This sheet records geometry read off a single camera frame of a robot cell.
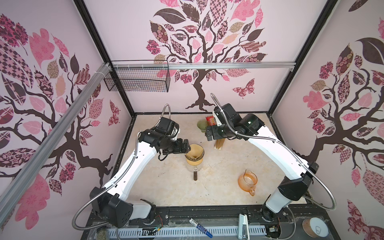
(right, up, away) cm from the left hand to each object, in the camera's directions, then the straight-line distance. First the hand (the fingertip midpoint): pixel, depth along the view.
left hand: (182, 151), depth 74 cm
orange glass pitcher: (+38, -20, +11) cm, 44 cm away
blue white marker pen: (+5, -33, -3) cm, 34 cm away
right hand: (+16, +11, -2) cm, 19 cm away
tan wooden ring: (+6, -8, +7) cm, 12 cm away
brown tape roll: (+61, -33, -8) cm, 70 cm away
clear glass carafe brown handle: (+6, -10, +5) cm, 13 cm away
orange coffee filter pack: (+23, +1, +26) cm, 35 cm away
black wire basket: (-29, +46, +21) cm, 58 cm away
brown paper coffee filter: (+7, -1, +9) cm, 11 cm away
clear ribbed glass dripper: (+6, -6, +9) cm, 13 cm away
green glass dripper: (+11, +14, +26) cm, 32 cm away
